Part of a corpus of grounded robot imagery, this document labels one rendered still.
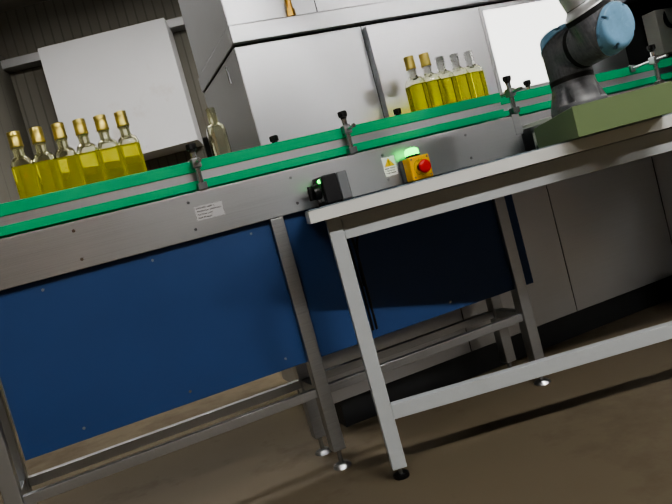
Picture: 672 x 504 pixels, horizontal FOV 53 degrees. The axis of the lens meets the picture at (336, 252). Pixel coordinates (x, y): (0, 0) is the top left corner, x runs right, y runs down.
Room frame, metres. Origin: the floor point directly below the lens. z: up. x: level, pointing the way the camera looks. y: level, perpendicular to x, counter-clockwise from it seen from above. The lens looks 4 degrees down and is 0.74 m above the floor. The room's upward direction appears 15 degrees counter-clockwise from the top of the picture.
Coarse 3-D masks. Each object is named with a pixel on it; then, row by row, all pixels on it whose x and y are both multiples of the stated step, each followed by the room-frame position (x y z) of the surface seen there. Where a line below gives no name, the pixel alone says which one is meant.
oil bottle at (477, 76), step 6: (468, 66) 2.33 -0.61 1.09; (474, 66) 2.33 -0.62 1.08; (480, 66) 2.34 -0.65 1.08; (474, 72) 2.32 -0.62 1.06; (480, 72) 2.33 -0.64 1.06; (474, 78) 2.32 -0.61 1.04; (480, 78) 2.33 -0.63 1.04; (474, 84) 2.32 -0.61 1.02; (480, 84) 2.33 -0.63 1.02; (486, 84) 2.34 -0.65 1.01; (474, 90) 2.32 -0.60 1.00; (480, 90) 2.32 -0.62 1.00; (486, 90) 2.33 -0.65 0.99; (480, 96) 2.32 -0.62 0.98
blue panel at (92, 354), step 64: (192, 256) 1.84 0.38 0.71; (256, 256) 1.90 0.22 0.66; (320, 256) 1.96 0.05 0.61; (384, 256) 2.03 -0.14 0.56; (448, 256) 2.10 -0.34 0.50; (0, 320) 1.67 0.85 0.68; (64, 320) 1.72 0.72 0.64; (128, 320) 1.77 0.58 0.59; (192, 320) 1.82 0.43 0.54; (256, 320) 1.88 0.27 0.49; (320, 320) 1.94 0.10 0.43; (384, 320) 2.01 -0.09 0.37; (64, 384) 1.70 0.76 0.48; (128, 384) 1.75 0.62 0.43; (192, 384) 1.81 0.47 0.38
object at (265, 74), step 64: (192, 0) 2.57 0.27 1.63; (256, 0) 2.27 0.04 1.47; (320, 0) 2.35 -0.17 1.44; (384, 0) 2.43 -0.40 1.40; (448, 0) 2.49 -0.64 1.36; (512, 0) 2.62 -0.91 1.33; (256, 64) 2.25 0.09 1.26; (320, 64) 2.33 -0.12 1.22; (256, 128) 2.24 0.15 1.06; (320, 128) 2.30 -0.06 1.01
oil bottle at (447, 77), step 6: (438, 72) 2.31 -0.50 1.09; (444, 72) 2.29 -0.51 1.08; (450, 72) 2.29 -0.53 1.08; (444, 78) 2.28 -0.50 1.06; (450, 78) 2.29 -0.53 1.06; (444, 84) 2.28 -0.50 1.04; (450, 84) 2.29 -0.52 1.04; (456, 84) 2.30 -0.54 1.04; (444, 90) 2.28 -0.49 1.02; (450, 90) 2.28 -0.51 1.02; (456, 90) 2.29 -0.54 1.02; (450, 96) 2.28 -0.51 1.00; (456, 96) 2.29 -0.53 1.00; (450, 102) 2.28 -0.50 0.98
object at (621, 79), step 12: (660, 60) 2.59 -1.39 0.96; (612, 72) 2.51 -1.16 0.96; (624, 72) 2.53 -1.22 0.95; (636, 72) 2.55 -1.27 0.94; (648, 72) 2.57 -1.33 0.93; (660, 72) 2.59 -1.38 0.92; (600, 84) 2.49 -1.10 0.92; (612, 84) 2.51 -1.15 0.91; (624, 84) 2.52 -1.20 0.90; (636, 84) 2.54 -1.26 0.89; (516, 96) 2.35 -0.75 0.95; (528, 96) 2.37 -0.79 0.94; (540, 96) 2.39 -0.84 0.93; (504, 108) 2.34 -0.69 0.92; (528, 108) 2.37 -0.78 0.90; (540, 108) 2.38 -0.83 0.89; (492, 120) 2.31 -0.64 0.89
